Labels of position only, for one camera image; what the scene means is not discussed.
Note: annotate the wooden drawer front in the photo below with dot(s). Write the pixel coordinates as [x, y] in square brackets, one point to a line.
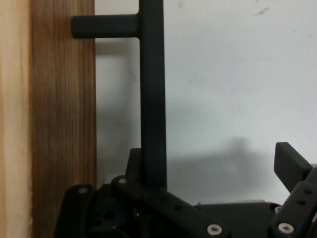
[62, 124]

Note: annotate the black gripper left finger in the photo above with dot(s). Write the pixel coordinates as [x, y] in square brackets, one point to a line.
[158, 205]

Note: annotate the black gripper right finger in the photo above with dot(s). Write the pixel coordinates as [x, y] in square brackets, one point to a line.
[292, 173]

